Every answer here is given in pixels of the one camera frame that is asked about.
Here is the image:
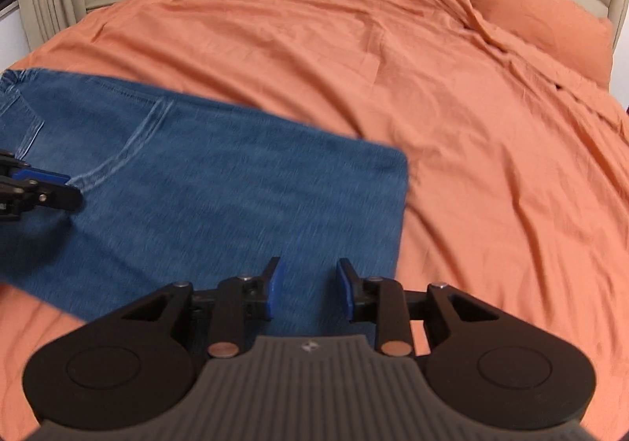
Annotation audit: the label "orange embroidered pillow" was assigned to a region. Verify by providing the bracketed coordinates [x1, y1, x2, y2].
[454, 0, 616, 89]

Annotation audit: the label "blue denim pants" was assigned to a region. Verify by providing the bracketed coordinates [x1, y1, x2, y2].
[0, 68, 412, 341]

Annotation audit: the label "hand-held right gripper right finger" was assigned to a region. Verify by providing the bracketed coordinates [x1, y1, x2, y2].
[337, 258, 499, 357]

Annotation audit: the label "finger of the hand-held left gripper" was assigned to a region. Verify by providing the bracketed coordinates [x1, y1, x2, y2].
[0, 178, 83, 223]
[0, 150, 70, 187]

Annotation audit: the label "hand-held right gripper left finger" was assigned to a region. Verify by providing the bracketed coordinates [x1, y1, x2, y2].
[118, 256, 287, 359]

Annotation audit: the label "orange duvet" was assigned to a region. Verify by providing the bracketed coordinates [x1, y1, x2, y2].
[150, 0, 629, 137]

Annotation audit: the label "orange bed sheet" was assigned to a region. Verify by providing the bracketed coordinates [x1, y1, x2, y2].
[0, 0, 629, 441]

